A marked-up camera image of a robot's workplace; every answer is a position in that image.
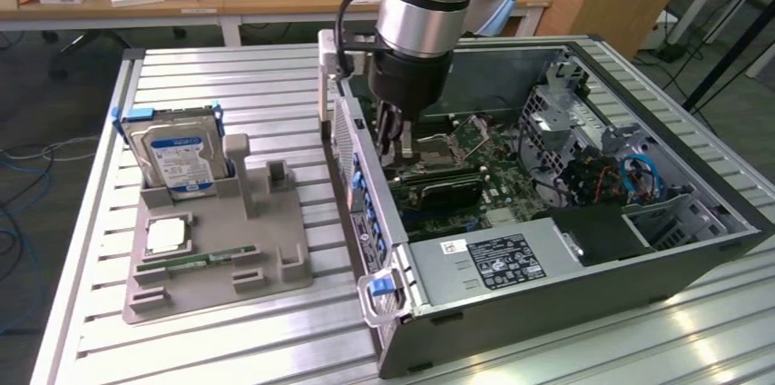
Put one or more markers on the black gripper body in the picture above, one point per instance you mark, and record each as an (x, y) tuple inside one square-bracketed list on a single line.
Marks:
[(409, 78)]

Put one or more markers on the black graphics card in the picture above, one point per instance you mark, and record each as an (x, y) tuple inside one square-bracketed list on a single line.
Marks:
[(452, 194)]

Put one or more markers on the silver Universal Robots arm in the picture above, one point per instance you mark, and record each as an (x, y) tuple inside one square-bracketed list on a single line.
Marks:
[(425, 3)]

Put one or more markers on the CPU socket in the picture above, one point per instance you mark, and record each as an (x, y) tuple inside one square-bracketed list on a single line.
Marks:
[(440, 153)]

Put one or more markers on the installed black RAM stick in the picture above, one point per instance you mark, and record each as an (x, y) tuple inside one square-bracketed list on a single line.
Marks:
[(449, 174)]

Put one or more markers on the metal socket cover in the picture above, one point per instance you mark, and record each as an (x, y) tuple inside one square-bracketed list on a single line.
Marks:
[(472, 131)]

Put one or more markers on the green motherboard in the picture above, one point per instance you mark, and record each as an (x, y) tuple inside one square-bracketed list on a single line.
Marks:
[(509, 194)]

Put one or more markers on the grey power supply unit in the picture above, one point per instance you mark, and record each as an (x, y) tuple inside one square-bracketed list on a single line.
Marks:
[(504, 262)]

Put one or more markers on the hard disk in blue caddy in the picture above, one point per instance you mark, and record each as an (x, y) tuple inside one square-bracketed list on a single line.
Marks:
[(175, 158)]

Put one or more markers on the black plastic air shroud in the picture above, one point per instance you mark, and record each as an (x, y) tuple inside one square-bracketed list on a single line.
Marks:
[(600, 230)]

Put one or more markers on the green RAM stick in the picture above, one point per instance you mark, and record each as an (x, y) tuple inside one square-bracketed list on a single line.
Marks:
[(194, 261)]

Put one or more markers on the silver CPU chip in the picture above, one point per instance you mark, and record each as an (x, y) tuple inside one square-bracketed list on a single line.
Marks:
[(165, 237)]

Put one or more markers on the open black PC case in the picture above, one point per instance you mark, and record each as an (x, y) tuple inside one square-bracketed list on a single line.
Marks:
[(545, 312)]

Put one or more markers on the grey parts rack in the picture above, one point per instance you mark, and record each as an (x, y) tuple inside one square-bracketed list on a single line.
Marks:
[(213, 285)]

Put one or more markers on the metal disk bay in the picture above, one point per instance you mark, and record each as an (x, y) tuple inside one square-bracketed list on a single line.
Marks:
[(678, 221)]

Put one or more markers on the black stand pole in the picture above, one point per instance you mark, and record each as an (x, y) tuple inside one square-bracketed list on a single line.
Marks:
[(726, 40)]

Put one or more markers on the black chair base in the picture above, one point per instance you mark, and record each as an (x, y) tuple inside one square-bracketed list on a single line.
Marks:
[(85, 46)]

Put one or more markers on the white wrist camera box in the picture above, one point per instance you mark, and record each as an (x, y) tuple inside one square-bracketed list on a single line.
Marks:
[(358, 58)]

